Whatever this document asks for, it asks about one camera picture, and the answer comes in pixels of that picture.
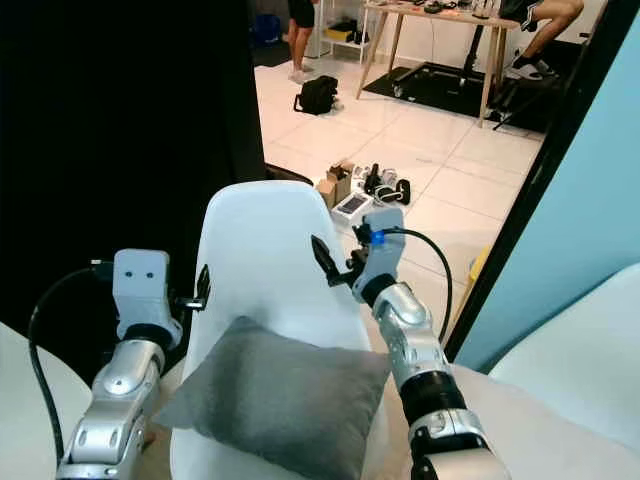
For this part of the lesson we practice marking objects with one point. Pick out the small cardboard box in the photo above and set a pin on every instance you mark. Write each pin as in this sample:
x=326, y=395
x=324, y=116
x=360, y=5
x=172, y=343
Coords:
x=335, y=183

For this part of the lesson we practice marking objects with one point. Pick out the flat white box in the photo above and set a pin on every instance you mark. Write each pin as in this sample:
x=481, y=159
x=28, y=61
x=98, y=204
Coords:
x=352, y=205

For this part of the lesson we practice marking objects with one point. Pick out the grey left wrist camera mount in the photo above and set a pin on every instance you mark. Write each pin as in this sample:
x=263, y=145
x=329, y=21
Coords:
x=145, y=285

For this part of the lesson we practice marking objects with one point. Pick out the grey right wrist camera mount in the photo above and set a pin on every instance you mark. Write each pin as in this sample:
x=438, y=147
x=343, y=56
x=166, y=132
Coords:
x=382, y=255

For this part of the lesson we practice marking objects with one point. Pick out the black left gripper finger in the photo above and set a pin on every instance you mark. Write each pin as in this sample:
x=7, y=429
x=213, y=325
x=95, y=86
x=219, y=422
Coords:
x=205, y=283

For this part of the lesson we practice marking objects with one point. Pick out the white shelf rack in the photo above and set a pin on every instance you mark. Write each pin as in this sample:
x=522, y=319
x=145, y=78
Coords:
x=345, y=15

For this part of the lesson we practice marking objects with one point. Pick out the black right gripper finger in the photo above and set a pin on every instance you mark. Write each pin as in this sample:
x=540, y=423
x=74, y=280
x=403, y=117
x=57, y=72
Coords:
x=326, y=262

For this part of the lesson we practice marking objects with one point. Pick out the black treadmill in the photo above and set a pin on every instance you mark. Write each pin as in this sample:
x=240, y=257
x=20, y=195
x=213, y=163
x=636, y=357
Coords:
x=430, y=85

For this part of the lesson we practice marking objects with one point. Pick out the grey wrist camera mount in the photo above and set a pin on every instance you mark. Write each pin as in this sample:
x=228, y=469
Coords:
x=382, y=255
x=145, y=285

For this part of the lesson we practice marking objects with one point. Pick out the grey pillow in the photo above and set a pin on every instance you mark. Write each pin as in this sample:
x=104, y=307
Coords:
x=290, y=400

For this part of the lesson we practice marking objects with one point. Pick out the yellow and black box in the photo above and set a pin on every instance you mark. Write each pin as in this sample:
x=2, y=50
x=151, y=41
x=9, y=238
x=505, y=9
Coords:
x=342, y=30

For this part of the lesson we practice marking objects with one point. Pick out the black door frame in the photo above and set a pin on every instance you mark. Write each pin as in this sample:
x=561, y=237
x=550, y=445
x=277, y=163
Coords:
x=540, y=170

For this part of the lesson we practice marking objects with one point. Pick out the wooden table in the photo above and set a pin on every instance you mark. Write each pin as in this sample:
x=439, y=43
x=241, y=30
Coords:
x=440, y=18

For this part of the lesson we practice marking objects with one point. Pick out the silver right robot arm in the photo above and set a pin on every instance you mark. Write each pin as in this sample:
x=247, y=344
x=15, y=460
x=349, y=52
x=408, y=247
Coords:
x=425, y=350

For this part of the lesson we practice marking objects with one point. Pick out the blue container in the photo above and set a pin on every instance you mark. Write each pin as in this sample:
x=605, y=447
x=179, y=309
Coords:
x=265, y=28

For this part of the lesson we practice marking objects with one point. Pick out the sitting person with white shoes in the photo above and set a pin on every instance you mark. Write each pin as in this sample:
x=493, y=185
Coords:
x=540, y=25

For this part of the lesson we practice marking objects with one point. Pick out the black door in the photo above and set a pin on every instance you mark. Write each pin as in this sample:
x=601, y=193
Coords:
x=110, y=130

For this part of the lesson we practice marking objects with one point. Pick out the standing person in black shorts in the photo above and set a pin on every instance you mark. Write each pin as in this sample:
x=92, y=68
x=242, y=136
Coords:
x=300, y=35

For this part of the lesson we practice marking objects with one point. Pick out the yellow plastic item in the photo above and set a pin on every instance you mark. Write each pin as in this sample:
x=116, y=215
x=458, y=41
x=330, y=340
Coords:
x=478, y=270

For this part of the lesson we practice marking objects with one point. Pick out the black bag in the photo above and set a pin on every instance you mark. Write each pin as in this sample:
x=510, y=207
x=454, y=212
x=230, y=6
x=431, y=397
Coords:
x=318, y=95

